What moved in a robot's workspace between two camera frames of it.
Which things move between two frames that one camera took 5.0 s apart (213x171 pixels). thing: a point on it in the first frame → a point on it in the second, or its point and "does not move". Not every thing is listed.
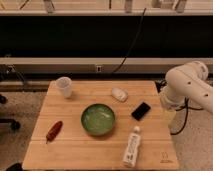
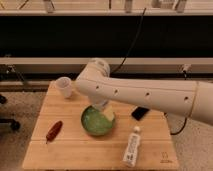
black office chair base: x=10 y=70 does not move
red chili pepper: x=52 y=133 does not move
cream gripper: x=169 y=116 → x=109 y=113
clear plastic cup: x=64 y=83 does not move
